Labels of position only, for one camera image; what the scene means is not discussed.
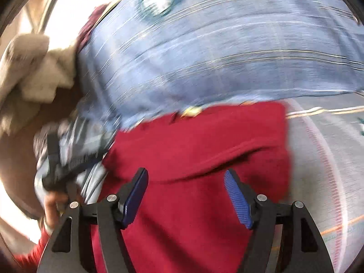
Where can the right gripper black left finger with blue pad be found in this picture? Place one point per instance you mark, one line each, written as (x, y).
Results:
(70, 248)

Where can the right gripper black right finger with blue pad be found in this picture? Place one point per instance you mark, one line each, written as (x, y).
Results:
(301, 249)

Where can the red knit garment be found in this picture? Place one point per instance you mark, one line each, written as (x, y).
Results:
(186, 221)

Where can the left hand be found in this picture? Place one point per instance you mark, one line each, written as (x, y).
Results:
(51, 201)

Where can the beige crumpled cloth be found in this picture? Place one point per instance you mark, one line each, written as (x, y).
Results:
(30, 75)

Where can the grey patterned bed sheet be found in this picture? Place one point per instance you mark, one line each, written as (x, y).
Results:
(326, 143)

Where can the dark red knitted blanket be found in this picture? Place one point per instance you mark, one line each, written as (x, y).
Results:
(85, 32)

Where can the blue plaid pillow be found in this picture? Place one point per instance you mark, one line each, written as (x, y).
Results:
(147, 58)

